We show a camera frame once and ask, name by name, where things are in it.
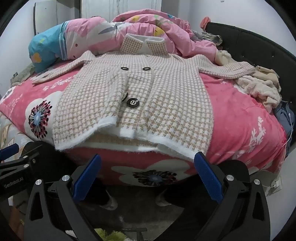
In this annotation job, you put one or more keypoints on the dark blue garment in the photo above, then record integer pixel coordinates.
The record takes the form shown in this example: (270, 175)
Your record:
(283, 115)

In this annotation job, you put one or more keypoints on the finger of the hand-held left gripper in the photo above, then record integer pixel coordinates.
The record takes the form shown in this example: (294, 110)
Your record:
(23, 162)
(9, 149)

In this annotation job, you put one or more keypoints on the white shoe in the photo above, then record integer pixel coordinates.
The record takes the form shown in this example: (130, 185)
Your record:
(111, 202)
(163, 200)

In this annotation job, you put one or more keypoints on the camouflage garment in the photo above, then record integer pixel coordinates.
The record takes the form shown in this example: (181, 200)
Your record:
(210, 37)

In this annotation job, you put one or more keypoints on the grey patterned cloth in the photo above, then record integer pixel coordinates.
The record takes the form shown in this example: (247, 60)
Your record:
(22, 75)

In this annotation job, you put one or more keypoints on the black padded headboard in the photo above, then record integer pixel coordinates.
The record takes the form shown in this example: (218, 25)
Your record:
(254, 41)

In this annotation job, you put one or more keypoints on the beige houndstooth coat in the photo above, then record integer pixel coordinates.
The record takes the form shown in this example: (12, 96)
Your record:
(173, 92)

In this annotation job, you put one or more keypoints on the tan garment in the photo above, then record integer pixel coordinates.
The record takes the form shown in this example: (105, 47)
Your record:
(268, 75)

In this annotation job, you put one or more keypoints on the orange cloth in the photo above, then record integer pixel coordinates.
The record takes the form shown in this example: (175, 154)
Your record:
(204, 22)

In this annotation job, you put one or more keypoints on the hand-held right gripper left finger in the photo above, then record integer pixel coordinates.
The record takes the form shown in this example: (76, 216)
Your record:
(87, 178)

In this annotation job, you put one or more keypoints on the white wardrobe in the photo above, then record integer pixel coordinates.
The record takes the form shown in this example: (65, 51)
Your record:
(120, 8)

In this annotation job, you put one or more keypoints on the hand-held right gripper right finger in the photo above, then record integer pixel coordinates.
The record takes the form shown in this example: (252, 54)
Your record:
(208, 178)

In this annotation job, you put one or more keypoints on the pink floral blanket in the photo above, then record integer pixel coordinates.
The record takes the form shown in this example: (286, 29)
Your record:
(235, 115)

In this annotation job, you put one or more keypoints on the pink cartoon quilt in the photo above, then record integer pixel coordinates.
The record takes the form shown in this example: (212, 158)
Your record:
(138, 27)

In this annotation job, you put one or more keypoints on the green fuzzy cloth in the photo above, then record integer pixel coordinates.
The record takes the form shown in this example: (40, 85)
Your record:
(111, 235)

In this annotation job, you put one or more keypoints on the pale patterned bed sheet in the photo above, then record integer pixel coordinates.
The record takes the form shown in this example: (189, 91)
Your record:
(11, 134)

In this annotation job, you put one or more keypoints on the white wall socket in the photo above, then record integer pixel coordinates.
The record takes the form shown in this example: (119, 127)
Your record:
(275, 185)

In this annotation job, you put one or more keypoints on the beige fuzzy garment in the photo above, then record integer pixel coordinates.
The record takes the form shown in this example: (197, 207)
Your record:
(256, 90)

